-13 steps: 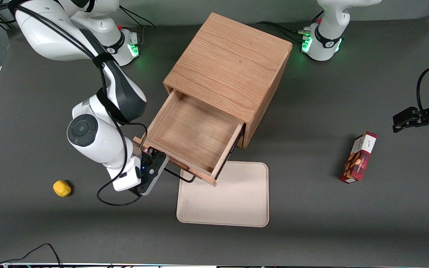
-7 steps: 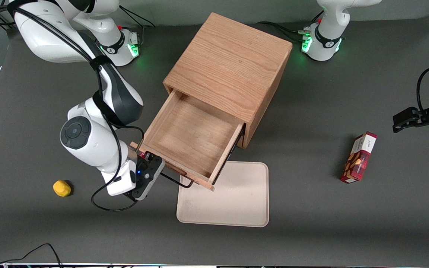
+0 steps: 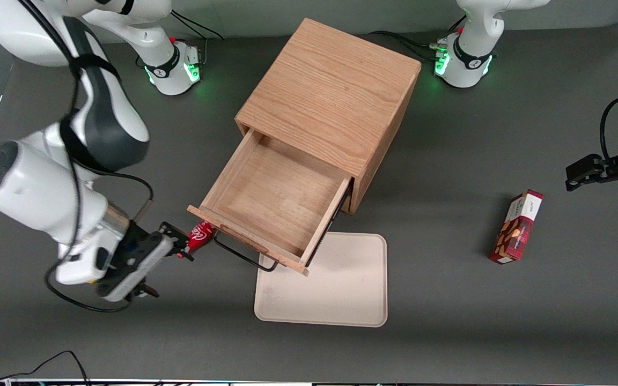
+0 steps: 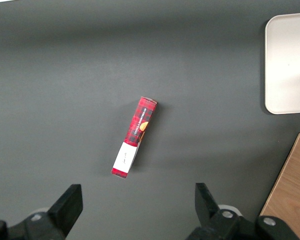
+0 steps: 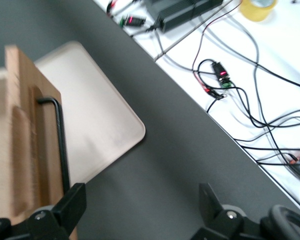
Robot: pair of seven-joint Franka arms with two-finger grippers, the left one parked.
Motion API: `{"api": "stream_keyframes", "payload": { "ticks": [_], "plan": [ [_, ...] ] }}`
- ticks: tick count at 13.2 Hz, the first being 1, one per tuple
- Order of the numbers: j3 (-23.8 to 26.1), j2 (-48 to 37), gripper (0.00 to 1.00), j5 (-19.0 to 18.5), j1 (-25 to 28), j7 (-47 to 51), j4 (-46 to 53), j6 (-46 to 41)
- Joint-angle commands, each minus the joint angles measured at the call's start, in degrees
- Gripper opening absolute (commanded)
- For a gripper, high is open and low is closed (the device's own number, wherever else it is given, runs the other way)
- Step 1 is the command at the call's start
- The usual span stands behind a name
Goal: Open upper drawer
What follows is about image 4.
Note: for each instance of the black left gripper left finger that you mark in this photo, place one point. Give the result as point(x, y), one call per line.
point(65, 210)

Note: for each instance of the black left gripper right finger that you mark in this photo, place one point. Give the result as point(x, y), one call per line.
point(210, 212)

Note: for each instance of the red tartan shortbread box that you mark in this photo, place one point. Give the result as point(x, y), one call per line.
point(134, 138)

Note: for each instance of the white plastic tray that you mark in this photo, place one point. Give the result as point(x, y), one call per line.
point(288, 63)

